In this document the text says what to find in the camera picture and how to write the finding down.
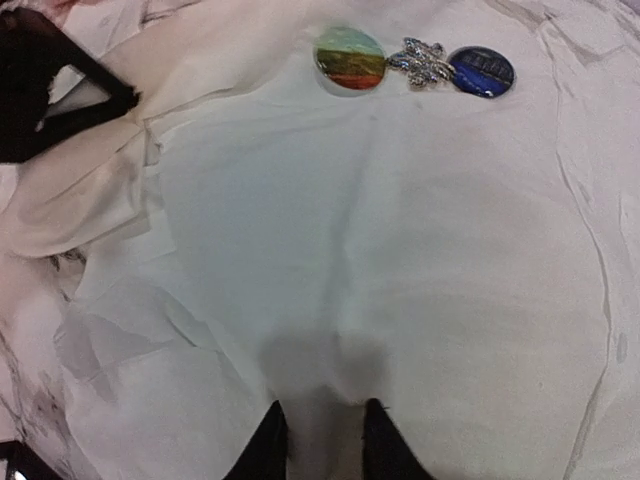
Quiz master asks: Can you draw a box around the green red round brooch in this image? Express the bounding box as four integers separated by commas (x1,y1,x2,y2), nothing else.
313,26,387,92

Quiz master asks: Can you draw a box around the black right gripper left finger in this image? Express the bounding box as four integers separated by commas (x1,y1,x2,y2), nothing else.
227,401,288,480

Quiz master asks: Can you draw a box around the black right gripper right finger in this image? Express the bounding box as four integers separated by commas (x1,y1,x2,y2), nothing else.
362,398,435,480

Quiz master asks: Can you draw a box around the white button shirt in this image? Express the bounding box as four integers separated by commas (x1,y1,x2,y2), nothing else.
1,1,639,479

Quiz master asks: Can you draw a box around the blue round brooch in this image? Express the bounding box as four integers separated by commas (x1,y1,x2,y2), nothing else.
448,46,516,99

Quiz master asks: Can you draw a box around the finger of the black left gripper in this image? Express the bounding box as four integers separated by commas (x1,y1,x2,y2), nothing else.
1,7,140,164

